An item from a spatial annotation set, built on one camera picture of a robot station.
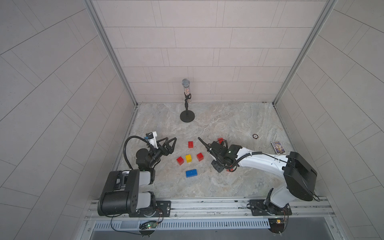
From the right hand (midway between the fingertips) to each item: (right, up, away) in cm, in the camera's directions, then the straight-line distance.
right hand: (216, 164), depth 84 cm
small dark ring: (+29, +15, +15) cm, 36 cm away
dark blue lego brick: (-14, -3, -3) cm, 15 cm away
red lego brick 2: (-9, +4, +2) cm, 10 cm away
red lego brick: (-21, +2, 0) cm, 21 cm away
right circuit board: (+26, -22, -16) cm, 38 cm away
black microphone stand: (-19, +28, +24) cm, 41 cm away
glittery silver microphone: (-18, +47, +1) cm, 50 cm away
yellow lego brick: (-16, +3, 0) cm, 16 cm away
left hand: (-24, +15, -2) cm, 28 cm away
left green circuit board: (-33, -21, -19) cm, 44 cm away
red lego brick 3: (+4, +12, +12) cm, 18 cm away
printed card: (+39, +8, +7) cm, 41 cm away
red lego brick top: (-15, +10, +9) cm, 20 cm away
